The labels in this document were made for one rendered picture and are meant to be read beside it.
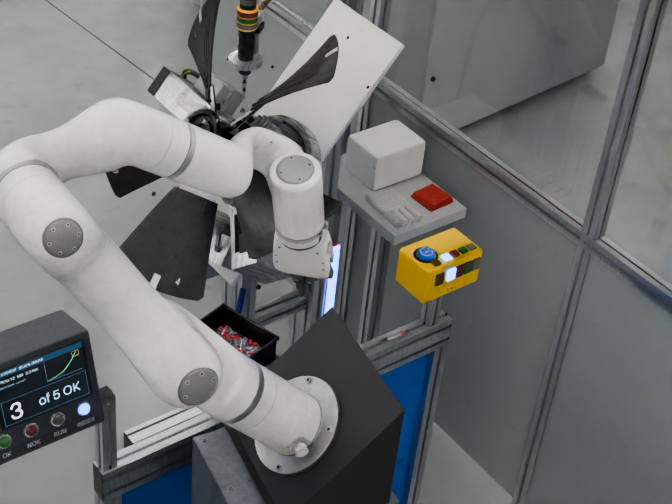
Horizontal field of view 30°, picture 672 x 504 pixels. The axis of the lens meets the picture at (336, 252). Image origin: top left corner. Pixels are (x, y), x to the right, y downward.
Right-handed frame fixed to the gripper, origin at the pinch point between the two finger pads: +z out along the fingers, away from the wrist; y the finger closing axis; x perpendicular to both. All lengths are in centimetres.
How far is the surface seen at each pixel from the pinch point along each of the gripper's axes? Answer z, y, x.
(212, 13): 11, 42, -76
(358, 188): 69, 9, -80
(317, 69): 6, 12, -59
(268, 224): 22.1, 16.3, -28.4
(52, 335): -3.2, 39.3, 21.8
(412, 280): 39, -14, -33
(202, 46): 18, 44, -73
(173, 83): 37, 55, -78
